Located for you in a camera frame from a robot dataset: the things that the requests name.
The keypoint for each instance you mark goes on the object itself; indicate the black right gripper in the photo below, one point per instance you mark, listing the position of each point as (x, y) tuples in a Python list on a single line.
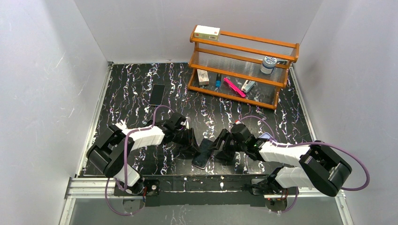
[(228, 142)]

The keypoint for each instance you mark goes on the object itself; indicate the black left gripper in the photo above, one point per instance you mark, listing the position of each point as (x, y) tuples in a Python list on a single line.
[(185, 137)]

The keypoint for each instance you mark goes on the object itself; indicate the pink-edged black smartphone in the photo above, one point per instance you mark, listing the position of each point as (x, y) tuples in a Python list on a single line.
[(202, 157)]

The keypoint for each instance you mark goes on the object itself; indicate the lavender phone case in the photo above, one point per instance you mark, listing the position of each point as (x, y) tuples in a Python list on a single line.
[(266, 135)]

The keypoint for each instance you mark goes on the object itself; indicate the blue-edged black smartphone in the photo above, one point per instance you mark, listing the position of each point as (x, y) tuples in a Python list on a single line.
[(156, 96)]

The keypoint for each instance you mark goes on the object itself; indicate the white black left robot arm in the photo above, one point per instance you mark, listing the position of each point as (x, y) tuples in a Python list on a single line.
[(109, 153)]

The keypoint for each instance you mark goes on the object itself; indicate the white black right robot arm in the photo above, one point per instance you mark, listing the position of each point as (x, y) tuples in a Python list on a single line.
[(306, 165)]

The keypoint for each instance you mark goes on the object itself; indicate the small white staple box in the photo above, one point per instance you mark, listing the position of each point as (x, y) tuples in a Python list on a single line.
[(203, 78)]

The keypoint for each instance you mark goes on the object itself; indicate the blue black marker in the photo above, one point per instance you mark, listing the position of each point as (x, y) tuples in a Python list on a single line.
[(218, 80)]

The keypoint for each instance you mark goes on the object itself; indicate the pink comb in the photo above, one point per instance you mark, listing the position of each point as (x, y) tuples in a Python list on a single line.
[(234, 87)]

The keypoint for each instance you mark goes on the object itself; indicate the white teal stapler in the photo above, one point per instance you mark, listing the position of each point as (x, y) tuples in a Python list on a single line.
[(247, 86)]

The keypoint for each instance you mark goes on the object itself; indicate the orange wooden shelf rack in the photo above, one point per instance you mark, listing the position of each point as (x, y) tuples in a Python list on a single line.
[(239, 58)]

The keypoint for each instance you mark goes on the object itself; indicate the blue white round jar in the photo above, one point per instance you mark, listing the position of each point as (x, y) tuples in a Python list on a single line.
[(268, 64)]

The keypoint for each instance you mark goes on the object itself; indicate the white green box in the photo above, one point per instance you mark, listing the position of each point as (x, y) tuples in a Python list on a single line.
[(206, 32)]

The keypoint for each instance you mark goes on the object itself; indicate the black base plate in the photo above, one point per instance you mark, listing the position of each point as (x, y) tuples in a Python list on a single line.
[(245, 189)]

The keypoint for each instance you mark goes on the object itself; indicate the aluminium rail frame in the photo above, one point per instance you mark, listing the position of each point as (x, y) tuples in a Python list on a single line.
[(126, 96)]

